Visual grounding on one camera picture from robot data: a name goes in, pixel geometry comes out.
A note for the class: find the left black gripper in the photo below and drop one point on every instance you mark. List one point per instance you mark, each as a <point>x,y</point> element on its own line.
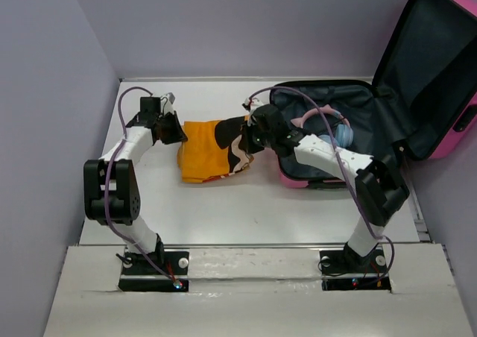
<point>178,136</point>

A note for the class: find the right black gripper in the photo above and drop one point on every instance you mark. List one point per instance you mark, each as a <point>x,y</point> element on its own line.
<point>247,142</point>

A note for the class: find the orange Mickey Mouse cloth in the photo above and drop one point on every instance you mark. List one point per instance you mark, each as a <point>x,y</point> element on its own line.
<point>212,150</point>

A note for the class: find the pink and blue headphones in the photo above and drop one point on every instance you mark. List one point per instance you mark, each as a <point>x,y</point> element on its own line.
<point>343,134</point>

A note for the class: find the pink hard-shell suitcase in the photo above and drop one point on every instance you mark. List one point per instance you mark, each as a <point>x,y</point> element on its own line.
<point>422,99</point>

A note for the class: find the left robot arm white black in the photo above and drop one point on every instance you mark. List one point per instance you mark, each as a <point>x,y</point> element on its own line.
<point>110,187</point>

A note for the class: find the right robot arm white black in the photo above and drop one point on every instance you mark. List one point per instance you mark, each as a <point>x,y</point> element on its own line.
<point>376,185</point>

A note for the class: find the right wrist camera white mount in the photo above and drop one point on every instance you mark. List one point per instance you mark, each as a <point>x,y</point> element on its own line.
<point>252,103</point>

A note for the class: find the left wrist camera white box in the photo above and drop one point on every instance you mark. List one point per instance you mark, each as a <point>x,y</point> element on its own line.
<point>167,102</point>

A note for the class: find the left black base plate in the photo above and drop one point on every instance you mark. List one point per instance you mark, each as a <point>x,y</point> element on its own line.
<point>137,274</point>

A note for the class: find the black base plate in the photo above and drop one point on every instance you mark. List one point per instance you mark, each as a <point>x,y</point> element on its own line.
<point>137,274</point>
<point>338,277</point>

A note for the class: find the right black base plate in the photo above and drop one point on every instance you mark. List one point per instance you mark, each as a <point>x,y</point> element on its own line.
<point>338,277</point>

